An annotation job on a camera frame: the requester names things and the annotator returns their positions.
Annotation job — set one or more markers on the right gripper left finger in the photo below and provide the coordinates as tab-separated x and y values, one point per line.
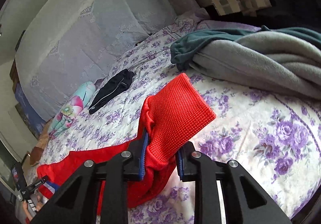
143	155

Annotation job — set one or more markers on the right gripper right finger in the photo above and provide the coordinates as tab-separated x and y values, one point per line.
180	163

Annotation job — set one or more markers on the person's left hand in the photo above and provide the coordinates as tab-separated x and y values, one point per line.
32	206

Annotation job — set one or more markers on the brown orange pillow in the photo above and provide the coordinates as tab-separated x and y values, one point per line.
38	149

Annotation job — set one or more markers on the folded black pants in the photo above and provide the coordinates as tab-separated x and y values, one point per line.
114	87

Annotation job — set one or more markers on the folded floral teal quilt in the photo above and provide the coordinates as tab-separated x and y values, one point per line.
71	109

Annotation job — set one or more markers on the purple floral bed sheet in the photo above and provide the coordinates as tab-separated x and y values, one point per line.
275	138

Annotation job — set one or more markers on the grey fleece garment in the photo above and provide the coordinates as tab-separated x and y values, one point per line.
271	61

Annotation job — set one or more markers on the white lace cover cloth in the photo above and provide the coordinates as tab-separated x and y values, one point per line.
71	42

